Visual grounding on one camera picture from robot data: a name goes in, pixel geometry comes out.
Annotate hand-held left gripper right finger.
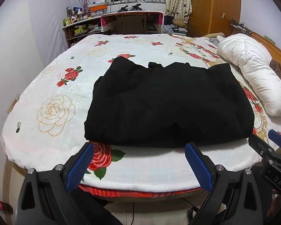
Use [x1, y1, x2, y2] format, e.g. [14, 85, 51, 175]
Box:
[185, 142, 265, 225]

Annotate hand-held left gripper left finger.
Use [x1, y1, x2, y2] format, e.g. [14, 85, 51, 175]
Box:
[15, 142, 95, 225]

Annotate red plaid bed sheet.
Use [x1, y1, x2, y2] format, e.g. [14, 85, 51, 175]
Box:
[78, 184, 209, 197]

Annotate desk with pink sides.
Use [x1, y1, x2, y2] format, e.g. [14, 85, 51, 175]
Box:
[101, 11, 165, 35]

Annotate orange lidded storage box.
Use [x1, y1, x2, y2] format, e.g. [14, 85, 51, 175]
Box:
[89, 2, 108, 17]

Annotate wooden wardrobe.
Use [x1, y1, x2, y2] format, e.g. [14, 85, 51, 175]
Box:
[187, 0, 241, 38]

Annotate red black strap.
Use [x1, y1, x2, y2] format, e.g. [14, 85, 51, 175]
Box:
[0, 198, 13, 215]

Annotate grey cloth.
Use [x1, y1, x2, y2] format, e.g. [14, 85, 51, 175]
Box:
[207, 36, 220, 46]

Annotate wooden bed headboard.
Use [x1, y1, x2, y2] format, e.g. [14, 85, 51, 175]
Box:
[248, 31, 281, 62]

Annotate brown teddy bear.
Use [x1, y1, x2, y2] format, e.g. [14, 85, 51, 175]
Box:
[269, 53, 281, 87]

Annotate bed with rose blanket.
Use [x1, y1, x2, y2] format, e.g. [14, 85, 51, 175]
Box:
[0, 33, 281, 193]

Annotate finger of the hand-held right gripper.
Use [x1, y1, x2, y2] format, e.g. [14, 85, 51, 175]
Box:
[268, 129, 281, 149]
[248, 134, 275, 161]

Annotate black cable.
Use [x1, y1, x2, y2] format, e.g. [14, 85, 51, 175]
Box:
[130, 198, 197, 225]

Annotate pile of clothes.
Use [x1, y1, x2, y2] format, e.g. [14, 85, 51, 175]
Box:
[164, 16, 190, 35]

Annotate wall socket plate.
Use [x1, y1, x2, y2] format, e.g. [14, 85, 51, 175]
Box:
[7, 94, 20, 114]

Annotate heart print curtain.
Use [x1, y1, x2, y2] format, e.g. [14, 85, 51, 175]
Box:
[165, 0, 192, 22]

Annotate wooden shelf unit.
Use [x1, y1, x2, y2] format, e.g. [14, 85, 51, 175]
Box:
[62, 16, 102, 49]

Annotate row of bottles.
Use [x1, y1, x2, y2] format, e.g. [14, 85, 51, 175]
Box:
[62, 6, 94, 27]

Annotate white quilted duvet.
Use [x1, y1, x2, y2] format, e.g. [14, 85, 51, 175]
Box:
[217, 33, 281, 118]

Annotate black garment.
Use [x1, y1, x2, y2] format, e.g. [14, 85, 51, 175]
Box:
[84, 57, 256, 149]

